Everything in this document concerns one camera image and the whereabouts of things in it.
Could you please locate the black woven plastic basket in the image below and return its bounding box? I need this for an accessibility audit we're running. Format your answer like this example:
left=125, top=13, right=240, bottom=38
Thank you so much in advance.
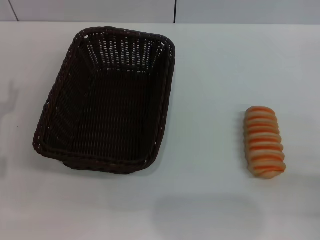
left=31, top=26, right=177, bottom=174

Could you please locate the orange striped bread roll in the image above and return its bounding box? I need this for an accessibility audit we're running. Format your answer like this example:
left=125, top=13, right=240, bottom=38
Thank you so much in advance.
left=243, top=105, right=287, bottom=180

